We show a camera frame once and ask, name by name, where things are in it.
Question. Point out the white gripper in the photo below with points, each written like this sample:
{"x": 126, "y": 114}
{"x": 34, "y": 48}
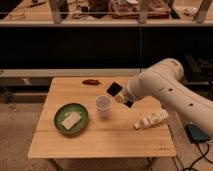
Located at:
{"x": 126, "y": 95}

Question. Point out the black eraser block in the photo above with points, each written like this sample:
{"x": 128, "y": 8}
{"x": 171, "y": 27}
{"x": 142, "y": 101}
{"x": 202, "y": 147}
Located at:
{"x": 114, "y": 89}

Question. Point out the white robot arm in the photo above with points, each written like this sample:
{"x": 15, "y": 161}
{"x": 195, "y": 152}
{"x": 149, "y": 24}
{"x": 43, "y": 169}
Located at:
{"x": 162, "y": 81}

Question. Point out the dark red chili pepper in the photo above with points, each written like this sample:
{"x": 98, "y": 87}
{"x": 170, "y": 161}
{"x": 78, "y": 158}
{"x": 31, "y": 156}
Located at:
{"x": 91, "y": 82}

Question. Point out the wooden folding table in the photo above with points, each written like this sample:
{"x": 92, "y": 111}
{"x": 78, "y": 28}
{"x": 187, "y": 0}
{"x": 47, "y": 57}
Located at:
{"x": 114, "y": 137}

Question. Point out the white plastic bottle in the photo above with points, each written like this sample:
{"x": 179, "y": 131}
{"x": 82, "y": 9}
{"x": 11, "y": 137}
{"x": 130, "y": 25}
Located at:
{"x": 151, "y": 120}

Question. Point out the white sponge block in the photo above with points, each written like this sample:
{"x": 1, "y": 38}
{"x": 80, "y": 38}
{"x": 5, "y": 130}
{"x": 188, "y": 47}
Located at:
{"x": 71, "y": 120}

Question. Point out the green plate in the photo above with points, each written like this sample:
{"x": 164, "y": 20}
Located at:
{"x": 64, "y": 112}

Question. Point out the black power box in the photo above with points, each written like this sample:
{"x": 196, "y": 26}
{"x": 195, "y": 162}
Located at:
{"x": 195, "y": 134}

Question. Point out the long metal shelf rail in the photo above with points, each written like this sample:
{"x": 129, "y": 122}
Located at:
{"x": 67, "y": 72}

